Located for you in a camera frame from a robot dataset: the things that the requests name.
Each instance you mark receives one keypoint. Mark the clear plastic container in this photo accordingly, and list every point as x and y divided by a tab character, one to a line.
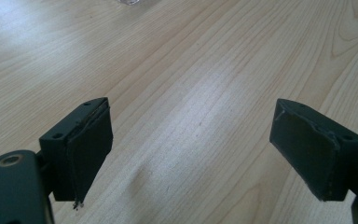
130	2

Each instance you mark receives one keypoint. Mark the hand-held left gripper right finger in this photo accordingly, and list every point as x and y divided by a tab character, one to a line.
313	149

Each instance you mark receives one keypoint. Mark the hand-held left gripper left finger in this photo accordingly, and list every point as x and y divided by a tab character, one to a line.
80	149

